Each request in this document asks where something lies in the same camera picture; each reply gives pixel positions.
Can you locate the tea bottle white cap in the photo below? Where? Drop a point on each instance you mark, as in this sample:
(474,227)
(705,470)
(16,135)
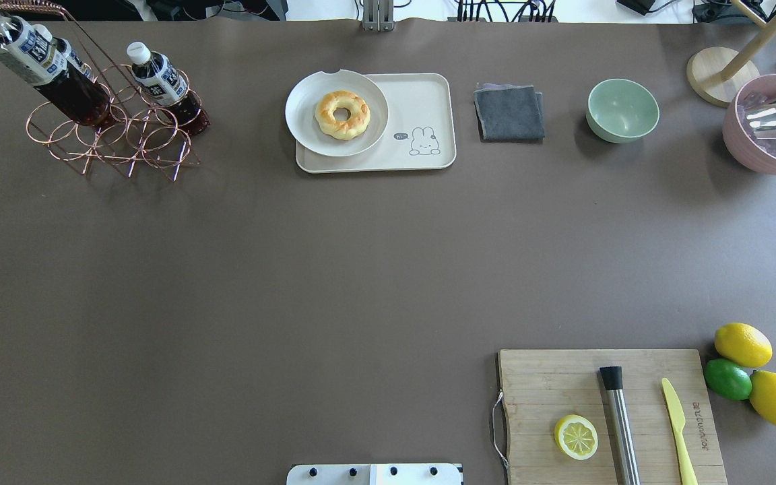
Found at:
(34,58)

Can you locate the tea bottle in rack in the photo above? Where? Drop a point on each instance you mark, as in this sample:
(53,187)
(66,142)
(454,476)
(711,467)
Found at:
(164,84)
(63,46)

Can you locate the cream tray with bunny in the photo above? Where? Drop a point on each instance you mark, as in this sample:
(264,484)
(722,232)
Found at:
(420,134)

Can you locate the white round plate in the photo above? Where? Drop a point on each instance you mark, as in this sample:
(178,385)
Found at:
(306,95)

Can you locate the glazed donut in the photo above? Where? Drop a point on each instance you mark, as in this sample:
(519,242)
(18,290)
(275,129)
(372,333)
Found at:
(343,115)

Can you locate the grey folded cloth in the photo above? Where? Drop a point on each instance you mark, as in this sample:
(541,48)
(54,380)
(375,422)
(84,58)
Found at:
(510,112)

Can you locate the green bowl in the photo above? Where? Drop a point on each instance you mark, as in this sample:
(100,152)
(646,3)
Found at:
(621,111)

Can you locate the wooden cutting board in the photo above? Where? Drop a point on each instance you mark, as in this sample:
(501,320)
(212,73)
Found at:
(542,386)

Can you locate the wooden stand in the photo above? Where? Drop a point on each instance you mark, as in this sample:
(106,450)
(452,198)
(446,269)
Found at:
(717,73)

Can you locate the pink bowl with ice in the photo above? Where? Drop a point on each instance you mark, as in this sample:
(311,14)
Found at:
(737,138)

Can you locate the green lime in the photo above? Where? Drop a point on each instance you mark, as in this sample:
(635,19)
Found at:
(727,379)

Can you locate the yellow plastic knife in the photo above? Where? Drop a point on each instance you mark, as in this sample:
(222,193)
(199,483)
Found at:
(678,422)

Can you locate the copper wire bottle rack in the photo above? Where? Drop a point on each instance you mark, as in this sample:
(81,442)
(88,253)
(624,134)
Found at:
(135,130)

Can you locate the aluminium frame post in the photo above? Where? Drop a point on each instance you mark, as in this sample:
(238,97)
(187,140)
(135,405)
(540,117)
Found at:
(377,15)

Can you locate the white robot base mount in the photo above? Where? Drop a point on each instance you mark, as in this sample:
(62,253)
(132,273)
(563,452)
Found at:
(376,473)

